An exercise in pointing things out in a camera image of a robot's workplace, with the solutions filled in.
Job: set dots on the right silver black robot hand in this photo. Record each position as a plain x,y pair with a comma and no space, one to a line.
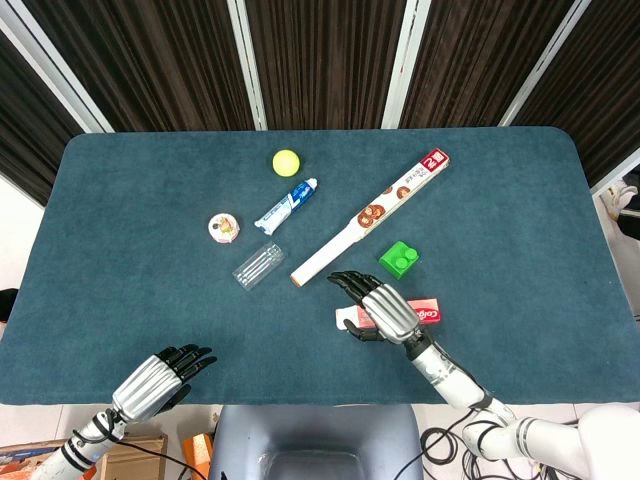
390,312

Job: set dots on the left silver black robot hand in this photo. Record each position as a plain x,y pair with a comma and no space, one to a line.
145,385

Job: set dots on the red Colgate toothpaste box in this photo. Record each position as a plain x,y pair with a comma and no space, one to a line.
427,312

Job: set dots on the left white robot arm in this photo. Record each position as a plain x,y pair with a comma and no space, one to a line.
75,450

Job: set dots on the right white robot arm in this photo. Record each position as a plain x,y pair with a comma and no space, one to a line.
460,387

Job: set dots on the brown cardboard box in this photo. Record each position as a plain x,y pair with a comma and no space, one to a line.
135,457

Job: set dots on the long white baking paper box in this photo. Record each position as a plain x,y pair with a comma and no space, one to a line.
400,195

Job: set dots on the green toy building block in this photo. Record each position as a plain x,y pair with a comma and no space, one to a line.
397,260

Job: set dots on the white baking paper roll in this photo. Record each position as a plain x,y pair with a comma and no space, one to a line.
325,261

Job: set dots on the teal table cloth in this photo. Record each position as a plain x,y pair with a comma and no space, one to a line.
150,300

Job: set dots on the orange object on floor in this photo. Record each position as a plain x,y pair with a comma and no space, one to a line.
199,452

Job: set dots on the clear plastic cup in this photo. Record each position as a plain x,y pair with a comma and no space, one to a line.
259,265

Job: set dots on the grey blue robot torso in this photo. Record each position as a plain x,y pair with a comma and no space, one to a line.
315,440

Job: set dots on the blue white toothpaste tube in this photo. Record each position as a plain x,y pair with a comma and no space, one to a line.
287,205

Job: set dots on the black object at table edge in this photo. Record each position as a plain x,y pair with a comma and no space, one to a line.
7,305

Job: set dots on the pink toy cake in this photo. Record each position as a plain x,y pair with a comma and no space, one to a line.
224,228

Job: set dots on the yellow tennis ball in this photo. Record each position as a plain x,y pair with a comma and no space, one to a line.
286,163

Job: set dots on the white shoe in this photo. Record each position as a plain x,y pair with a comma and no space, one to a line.
617,197

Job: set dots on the dark ribbed screen panel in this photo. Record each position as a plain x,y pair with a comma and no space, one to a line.
600,90
150,60
475,60
30,125
325,60

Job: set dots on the white screen post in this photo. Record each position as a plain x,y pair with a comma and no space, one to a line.
542,65
402,65
55,65
247,65

